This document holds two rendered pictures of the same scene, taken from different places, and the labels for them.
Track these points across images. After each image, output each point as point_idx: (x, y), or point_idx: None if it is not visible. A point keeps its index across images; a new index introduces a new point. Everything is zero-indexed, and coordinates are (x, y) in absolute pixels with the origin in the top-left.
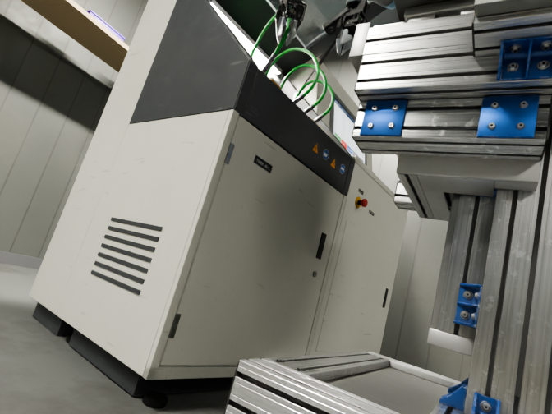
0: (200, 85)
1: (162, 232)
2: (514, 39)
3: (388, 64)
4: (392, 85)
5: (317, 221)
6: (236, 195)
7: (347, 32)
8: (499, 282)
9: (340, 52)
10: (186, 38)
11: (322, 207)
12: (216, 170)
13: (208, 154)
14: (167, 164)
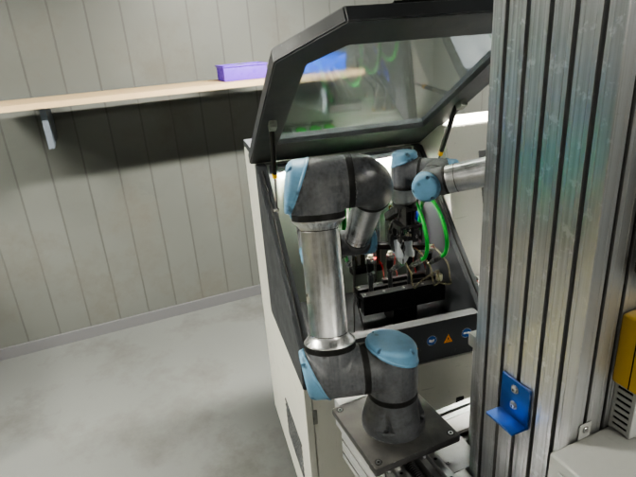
0: (288, 334)
1: (302, 448)
2: None
3: (352, 456)
4: (356, 476)
5: (444, 394)
6: (336, 433)
7: (398, 246)
8: None
9: (401, 261)
10: (272, 258)
11: (447, 380)
12: (309, 432)
13: (303, 414)
14: (292, 391)
